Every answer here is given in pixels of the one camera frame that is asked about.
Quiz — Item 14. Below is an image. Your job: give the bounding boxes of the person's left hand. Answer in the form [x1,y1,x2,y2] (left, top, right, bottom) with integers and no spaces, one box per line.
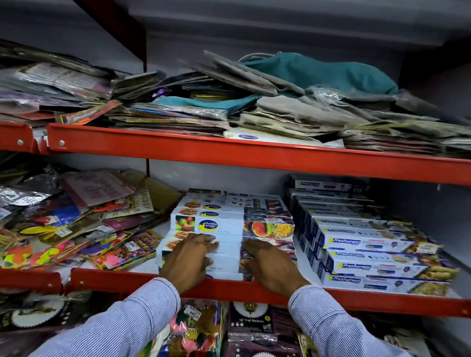
[158,230,220,299]

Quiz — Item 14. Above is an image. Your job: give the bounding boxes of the person's right hand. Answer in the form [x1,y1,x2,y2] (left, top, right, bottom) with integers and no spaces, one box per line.
[235,237,315,302]

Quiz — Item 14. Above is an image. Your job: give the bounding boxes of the white fruit-print wrap box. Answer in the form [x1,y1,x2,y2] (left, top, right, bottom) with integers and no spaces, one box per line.
[154,235,300,282]

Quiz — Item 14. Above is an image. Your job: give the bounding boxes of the person's left forearm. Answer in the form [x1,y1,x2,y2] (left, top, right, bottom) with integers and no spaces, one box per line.
[26,264,184,357]

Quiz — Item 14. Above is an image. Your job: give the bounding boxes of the person's right forearm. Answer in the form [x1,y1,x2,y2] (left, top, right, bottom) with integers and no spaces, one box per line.
[283,283,469,357]

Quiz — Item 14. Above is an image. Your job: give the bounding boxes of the stack of fruit-print wrap boxes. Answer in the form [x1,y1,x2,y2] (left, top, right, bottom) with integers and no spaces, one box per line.
[160,184,306,288]

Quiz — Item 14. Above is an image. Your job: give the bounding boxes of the small black foil balloon packet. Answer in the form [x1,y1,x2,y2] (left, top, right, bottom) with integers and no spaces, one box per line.
[226,301,278,337]

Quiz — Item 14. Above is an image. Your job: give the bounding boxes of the colourful balloon packet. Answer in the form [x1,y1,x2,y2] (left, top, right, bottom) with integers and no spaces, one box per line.
[152,294,228,357]

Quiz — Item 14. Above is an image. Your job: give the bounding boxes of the long red shelf beam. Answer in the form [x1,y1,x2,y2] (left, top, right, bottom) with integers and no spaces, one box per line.
[68,257,471,333]
[43,115,471,196]

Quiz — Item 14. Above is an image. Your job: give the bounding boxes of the stack of blue-label foil boxes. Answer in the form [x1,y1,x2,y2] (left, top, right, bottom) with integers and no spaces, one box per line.
[277,174,468,301]

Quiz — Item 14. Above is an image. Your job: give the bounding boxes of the flat white box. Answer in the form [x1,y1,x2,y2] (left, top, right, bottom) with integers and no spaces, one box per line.
[222,125,346,151]

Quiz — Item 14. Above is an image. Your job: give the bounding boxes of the teal flat packet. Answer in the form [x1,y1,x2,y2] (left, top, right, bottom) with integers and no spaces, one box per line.
[154,84,262,119]

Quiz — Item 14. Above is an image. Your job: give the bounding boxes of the pile of colourful party packets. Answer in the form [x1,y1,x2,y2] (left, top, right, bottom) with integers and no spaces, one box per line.
[0,153,185,289]

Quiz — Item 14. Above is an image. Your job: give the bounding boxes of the pile of grey flat packets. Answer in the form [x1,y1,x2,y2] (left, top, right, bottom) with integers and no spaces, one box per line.
[185,48,471,162]

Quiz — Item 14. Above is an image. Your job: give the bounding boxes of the dark packets with white card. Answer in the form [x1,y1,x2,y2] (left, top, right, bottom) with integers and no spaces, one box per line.
[349,312,448,357]

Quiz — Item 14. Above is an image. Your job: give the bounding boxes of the pile of black scalloped-label packets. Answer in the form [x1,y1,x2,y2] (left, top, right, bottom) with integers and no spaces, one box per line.
[0,284,96,357]

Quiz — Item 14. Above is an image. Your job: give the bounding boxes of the short red shelf beam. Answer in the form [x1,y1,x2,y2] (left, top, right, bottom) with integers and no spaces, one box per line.
[0,266,65,297]
[0,121,41,155]

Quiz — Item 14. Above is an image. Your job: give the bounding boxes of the teal cloth bag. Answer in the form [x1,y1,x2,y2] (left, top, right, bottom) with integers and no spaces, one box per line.
[238,47,402,99]

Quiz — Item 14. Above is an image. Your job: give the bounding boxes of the pile of dusty plastic packets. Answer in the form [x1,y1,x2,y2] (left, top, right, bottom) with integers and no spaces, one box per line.
[0,37,170,140]

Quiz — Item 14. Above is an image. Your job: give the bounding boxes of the red diagonal rack brace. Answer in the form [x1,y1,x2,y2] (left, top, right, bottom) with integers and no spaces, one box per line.
[10,0,155,73]

